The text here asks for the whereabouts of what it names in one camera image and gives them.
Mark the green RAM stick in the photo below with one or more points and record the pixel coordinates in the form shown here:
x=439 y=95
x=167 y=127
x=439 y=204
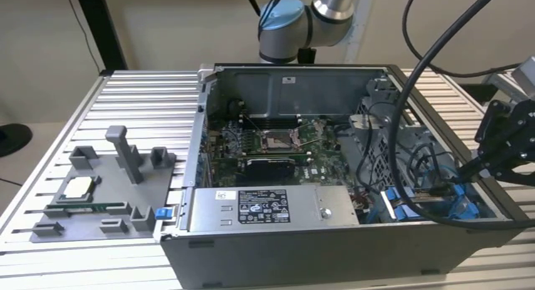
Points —
x=97 y=207

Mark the blue case latch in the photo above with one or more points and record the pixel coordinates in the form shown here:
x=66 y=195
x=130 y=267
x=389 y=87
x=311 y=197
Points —
x=163 y=213

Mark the blue disk carrier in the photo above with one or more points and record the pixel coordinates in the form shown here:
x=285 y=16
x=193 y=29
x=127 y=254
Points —
x=403 y=213

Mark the black round stand base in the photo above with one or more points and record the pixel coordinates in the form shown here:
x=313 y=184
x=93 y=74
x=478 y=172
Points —
x=15 y=139

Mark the dark grey PC case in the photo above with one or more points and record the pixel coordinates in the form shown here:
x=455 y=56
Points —
x=293 y=258

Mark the grey metal disk bay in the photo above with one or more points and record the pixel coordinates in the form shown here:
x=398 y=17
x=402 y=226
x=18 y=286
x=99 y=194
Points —
x=377 y=146

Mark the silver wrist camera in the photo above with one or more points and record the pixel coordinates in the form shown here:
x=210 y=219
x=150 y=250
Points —
x=526 y=78

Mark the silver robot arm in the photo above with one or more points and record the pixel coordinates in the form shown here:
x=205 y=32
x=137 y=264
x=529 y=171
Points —
x=285 y=36

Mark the grey parts rack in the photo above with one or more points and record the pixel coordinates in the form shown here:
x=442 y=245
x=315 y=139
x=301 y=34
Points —
x=105 y=189

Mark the black graphics card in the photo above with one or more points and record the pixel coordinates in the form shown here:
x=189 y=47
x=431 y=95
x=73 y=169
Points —
x=270 y=169

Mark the silver CPU chip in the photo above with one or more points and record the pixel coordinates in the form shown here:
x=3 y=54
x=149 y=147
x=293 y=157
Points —
x=79 y=188

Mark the CPU socket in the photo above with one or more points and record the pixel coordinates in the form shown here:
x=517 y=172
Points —
x=275 y=139

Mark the green motherboard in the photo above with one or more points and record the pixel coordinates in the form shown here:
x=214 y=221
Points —
x=322 y=164

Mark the silver power supply unit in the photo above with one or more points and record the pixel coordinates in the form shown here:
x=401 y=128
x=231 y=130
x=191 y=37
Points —
x=267 y=208

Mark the black RAM slot bank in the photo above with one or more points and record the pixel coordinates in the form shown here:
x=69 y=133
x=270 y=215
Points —
x=275 y=155
x=271 y=121

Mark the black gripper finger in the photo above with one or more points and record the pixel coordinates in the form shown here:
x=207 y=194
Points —
x=518 y=174
x=495 y=124

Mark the black upright post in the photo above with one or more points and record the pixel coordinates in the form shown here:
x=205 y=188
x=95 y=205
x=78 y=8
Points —
x=102 y=30

